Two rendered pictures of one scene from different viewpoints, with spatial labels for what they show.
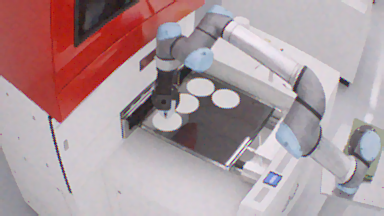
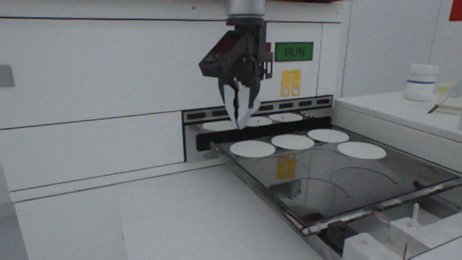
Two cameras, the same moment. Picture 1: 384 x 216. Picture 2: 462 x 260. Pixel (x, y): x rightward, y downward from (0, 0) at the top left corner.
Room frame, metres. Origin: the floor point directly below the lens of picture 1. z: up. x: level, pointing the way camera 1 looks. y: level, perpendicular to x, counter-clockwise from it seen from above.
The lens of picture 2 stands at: (0.75, -0.24, 1.15)
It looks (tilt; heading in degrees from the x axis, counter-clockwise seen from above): 19 degrees down; 35
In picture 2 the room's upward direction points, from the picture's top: straight up
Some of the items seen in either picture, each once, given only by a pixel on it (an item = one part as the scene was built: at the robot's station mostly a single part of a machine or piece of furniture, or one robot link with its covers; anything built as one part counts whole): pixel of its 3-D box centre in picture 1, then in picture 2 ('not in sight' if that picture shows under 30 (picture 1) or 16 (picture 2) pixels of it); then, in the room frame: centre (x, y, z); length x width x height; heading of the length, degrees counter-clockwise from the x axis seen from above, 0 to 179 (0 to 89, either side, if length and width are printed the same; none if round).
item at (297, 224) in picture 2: (182, 147); (245, 176); (1.17, 0.02, 0.90); 0.37 x 0.01 x 0.01; 60
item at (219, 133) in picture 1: (210, 115); (323, 159); (1.33, -0.07, 0.90); 0.34 x 0.34 x 0.01; 60
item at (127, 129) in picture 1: (158, 95); (265, 131); (1.42, 0.12, 0.89); 0.44 x 0.02 x 0.10; 150
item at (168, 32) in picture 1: (169, 40); not in sight; (1.25, 0.08, 1.27); 0.09 x 0.08 x 0.11; 47
